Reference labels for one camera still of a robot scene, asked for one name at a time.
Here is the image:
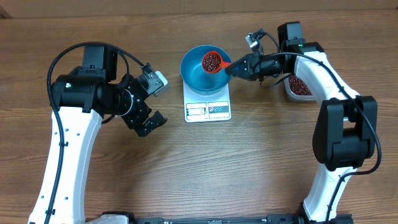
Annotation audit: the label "red measuring scoop blue handle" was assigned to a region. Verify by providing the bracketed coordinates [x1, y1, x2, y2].
[201, 51, 231, 74]

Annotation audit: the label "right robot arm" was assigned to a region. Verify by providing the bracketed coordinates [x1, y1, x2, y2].
[225, 22, 381, 223]

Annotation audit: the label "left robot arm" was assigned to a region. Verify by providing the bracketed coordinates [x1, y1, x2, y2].
[29, 42, 169, 223]

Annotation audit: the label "beans in red scoop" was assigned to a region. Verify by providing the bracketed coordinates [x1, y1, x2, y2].
[201, 52, 221, 73]

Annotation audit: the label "white kitchen scale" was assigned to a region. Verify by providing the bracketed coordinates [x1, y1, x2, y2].
[183, 82, 232, 123]

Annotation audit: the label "blue bowl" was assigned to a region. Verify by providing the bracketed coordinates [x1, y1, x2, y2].
[180, 45, 231, 95]

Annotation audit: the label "clear plastic container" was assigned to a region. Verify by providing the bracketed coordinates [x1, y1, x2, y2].
[284, 74, 315, 101]

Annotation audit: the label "red adzuki beans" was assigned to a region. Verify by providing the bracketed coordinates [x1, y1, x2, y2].
[289, 74, 312, 95]

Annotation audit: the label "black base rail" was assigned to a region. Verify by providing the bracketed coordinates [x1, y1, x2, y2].
[86, 212, 317, 224]

